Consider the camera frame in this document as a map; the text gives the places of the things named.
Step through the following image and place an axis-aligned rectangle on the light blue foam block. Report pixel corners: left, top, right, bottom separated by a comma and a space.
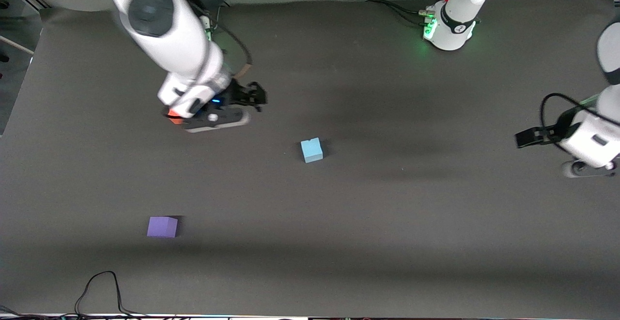
300, 137, 324, 164

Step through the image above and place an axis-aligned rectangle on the purple foam block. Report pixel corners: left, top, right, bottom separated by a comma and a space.
147, 216, 178, 238

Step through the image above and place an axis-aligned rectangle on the dark grey table mat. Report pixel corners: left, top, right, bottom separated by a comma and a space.
0, 0, 620, 319

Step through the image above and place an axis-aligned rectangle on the black left arm base cable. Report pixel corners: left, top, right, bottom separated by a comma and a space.
366, 0, 453, 21

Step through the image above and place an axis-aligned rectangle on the thin black looped cable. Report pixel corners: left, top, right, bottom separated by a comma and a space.
0, 271, 160, 320

